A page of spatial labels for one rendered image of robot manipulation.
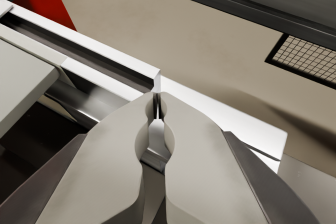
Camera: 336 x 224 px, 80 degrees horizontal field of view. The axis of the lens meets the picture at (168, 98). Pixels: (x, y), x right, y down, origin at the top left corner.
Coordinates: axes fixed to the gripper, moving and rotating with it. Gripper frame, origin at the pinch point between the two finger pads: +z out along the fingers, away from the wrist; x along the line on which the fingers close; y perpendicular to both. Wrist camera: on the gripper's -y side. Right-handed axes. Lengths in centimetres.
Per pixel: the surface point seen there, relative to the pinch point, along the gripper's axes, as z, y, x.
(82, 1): 176, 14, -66
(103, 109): 2.4, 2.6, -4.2
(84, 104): 2.8, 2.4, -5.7
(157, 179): 2.0, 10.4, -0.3
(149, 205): 0.1, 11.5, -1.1
